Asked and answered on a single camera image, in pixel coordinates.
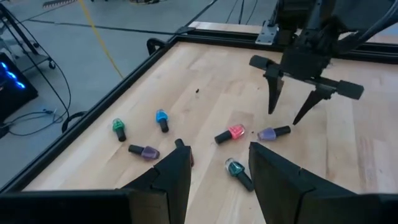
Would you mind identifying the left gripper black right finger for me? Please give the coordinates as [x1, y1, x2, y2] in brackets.
[248, 141, 357, 224]

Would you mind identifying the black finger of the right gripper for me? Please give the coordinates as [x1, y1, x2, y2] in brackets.
[265, 73, 285, 115]
[292, 86, 336, 126]

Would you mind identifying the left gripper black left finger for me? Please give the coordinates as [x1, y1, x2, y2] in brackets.
[121, 145, 193, 224]

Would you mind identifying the dark purple nail polish bottle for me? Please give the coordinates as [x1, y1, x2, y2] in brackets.
[127, 144, 161, 161]

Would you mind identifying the red nail polish bottle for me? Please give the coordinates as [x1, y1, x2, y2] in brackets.
[174, 138, 195, 167]

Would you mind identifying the teal nail polish bottle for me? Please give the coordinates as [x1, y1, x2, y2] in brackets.
[224, 157, 255, 192]

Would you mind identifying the lilac nail polish bottle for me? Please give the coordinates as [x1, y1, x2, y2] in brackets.
[257, 124, 292, 141]

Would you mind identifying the pink nail polish bottle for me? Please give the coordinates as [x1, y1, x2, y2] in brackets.
[214, 124, 246, 145]

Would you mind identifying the blue nail polish bottle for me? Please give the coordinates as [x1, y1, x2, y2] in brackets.
[155, 108, 170, 134]

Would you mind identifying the green nail polish bottle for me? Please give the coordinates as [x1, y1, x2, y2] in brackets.
[111, 118, 127, 142]

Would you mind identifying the black computer with blue lights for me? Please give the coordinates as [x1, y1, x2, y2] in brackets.
[0, 52, 39, 123]

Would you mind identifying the black wheeled cart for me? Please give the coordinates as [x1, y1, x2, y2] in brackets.
[0, 2, 57, 72]

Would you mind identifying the grey toothed strip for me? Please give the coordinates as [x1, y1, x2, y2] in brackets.
[42, 0, 78, 9]

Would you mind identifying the black aluminium table frame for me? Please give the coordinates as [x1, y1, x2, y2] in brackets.
[0, 26, 398, 195]

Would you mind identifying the black coiled floor cable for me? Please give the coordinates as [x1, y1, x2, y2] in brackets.
[61, 111, 88, 134]

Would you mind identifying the black arched frame handle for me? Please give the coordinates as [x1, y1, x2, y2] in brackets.
[146, 37, 167, 56]

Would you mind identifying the black tangled floor cable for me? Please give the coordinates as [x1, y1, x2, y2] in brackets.
[0, 107, 72, 138]

